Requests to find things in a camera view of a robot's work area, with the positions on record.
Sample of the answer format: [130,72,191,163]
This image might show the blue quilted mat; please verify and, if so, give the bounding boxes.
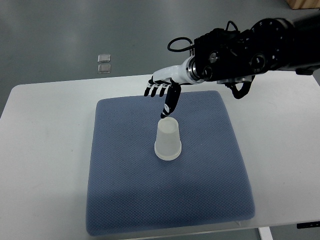
[86,90,255,236]

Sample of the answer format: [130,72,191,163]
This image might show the white paper cup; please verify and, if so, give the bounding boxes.
[154,147,182,161]
[154,117,182,152]

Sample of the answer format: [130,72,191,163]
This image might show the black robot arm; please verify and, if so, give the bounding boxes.
[144,14,320,118]

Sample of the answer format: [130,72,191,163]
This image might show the wooden box corner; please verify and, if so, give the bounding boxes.
[286,0,320,10]

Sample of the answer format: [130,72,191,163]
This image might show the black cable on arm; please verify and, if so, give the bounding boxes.
[167,21,256,100]

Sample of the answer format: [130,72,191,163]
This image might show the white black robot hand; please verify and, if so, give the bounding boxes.
[143,59,200,118]

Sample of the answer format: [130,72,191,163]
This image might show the black table control panel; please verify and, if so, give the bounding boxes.
[296,221,320,229]

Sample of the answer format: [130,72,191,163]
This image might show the upper metal floor plate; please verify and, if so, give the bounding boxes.
[97,53,111,63]

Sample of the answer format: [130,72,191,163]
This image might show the white table leg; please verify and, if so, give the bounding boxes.
[258,227,273,240]

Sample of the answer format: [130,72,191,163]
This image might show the white paper cup on mat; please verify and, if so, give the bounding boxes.
[154,147,182,161]

